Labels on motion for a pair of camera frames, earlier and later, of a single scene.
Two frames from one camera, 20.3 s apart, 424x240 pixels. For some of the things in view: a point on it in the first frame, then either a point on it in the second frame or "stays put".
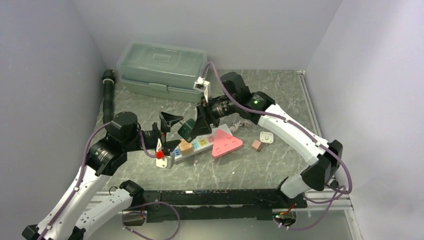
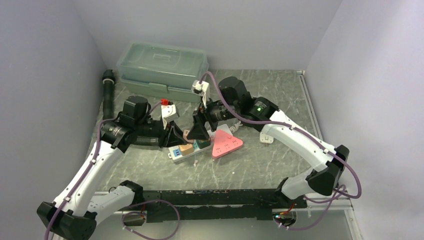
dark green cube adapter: (185, 131) → (203, 143)
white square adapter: (266, 137) stays put
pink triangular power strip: (224, 143) stays put
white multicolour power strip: (202, 142) stays put
